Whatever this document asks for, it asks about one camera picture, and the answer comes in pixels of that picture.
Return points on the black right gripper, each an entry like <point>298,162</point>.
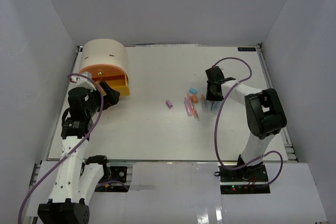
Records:
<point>209,96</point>

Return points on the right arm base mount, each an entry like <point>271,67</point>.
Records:
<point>243,182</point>

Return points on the orange highlighter cap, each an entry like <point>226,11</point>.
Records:
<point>194,98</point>

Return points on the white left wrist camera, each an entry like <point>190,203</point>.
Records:
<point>82,82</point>

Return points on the cream round drawer cabinet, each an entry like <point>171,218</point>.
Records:
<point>104,51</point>

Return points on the light blue highlighter body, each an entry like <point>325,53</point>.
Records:
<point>214,106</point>

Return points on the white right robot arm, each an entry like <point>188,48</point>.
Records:
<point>264,113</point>

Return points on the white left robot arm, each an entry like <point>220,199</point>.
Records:
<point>76,179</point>

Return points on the dark table corner label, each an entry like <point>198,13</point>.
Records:
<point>246,49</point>

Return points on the purple highlighter body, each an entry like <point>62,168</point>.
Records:
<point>188,107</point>

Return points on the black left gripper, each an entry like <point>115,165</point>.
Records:
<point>112,97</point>

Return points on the light blue highlighter cap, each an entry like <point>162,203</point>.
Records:
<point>192,91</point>

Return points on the purple highlighter cap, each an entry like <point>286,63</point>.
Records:
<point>169,104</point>

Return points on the orange top drawer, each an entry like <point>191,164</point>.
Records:
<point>103,71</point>

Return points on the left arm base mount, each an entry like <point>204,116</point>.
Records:
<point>123,175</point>

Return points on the yellow drawer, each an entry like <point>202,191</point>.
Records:
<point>119,83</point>

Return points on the thin orange highlighter pen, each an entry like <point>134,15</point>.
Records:
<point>192,104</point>

